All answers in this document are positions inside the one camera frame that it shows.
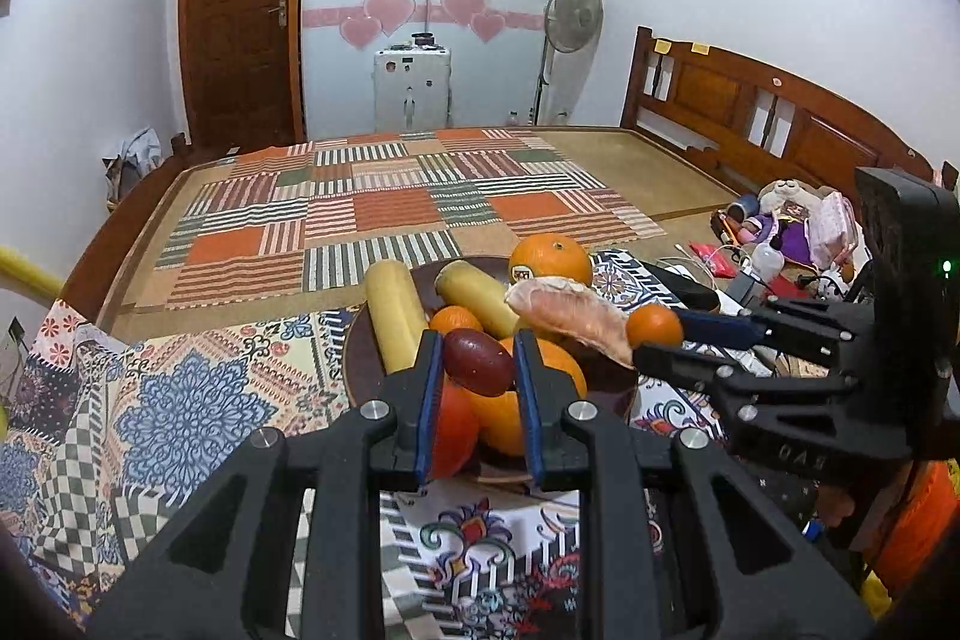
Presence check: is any long yellow sugarcane piece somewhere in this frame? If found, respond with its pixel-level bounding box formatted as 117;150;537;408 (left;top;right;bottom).
364;259;428;374

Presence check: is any small tangerine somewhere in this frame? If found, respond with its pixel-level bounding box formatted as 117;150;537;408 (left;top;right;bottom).
625;302;685;349
428;305;483;335

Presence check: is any purple plush toy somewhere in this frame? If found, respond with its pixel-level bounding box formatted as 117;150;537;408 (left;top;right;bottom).
737;213;814;269

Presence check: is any small tangerine front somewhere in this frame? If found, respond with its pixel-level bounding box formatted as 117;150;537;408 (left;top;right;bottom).
428;305;483;335

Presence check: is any white plastic bottle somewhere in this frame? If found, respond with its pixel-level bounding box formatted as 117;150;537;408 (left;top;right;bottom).
750;236;786;283

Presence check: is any pink plastic bag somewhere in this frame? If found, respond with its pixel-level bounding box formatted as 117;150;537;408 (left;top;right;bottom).
805;191;861;271

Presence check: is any pink pomelo segment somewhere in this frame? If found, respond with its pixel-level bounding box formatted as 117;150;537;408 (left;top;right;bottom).
505;276;633;369

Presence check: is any white box appliance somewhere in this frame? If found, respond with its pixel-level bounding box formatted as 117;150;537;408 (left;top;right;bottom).
373;31;452;131

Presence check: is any dark red jujube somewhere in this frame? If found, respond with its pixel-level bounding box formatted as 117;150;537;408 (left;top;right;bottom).
443;328;514;398

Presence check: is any red tomato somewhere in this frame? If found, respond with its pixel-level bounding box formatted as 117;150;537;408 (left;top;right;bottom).
430;380;480;479

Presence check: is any purple ceramic plate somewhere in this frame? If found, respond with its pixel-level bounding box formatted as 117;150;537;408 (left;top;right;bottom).
342;262;638;486

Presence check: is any yellow foam tube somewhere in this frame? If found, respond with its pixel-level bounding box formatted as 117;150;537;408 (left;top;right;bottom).
0;245;64;301

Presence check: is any patchwork patterned tablecloth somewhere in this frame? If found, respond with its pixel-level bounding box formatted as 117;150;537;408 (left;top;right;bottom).
0;248;752;640

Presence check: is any wooden bed headboard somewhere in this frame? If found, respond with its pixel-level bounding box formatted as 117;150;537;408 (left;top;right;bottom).
622;26;932;198

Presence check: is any wooden bed footboard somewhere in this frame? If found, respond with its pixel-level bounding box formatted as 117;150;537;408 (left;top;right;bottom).
59;133;192;321

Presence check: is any striped patchwork bed mat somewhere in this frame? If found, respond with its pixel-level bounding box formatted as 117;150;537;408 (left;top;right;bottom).
124;128;664;312

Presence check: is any short yellow sugarcane piece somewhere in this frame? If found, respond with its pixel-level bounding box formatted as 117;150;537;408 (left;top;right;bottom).
434;260;519;338

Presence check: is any clothes pile on footboard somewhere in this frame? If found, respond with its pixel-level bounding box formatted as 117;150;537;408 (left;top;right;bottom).
103;127;164;213

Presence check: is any large orange with sticker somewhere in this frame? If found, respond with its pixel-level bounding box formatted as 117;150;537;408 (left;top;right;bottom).
508;234;592;286

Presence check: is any white standing fan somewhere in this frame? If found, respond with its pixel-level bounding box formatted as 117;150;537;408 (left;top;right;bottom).
535;0;604;125

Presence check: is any brown wooden door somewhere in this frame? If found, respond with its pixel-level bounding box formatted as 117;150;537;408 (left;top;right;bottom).
178;0;296;149

